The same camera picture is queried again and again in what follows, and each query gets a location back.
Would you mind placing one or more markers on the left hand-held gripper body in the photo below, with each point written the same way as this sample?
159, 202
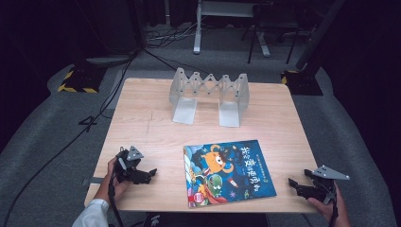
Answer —
127, 167

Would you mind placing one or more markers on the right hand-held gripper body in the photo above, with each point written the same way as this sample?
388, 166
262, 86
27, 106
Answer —
324, 186

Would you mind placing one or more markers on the colourful children's picture book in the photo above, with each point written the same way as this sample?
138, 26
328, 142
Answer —
220, 176

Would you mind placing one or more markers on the white metal book rack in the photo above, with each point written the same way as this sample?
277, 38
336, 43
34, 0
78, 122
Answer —
229, 115

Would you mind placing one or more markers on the person's left hand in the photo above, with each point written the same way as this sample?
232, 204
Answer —
118, 189

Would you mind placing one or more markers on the person's right hand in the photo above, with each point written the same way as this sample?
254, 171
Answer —
339, 211

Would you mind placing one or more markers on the black stand with striped base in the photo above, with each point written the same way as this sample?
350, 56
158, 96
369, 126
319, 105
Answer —
80, 78
304, 82

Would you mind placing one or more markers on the black chair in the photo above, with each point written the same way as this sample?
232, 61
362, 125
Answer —
271, 22

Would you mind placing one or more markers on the white desk frame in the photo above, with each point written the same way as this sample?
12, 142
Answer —
198, 34

